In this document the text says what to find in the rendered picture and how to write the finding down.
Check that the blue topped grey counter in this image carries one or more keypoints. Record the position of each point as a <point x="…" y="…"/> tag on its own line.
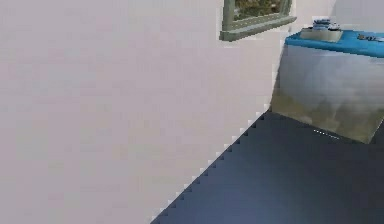
<point x="330" y="90"/>

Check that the green framed window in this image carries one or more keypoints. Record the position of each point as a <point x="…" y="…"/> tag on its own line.
<point x="256" y="26"/>

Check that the silver sink faucet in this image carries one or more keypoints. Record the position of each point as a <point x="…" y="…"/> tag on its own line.
<point x="322" y="24"/>

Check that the small grey utensil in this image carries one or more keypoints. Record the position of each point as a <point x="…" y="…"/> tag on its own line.
<point x="369" y="37"/>

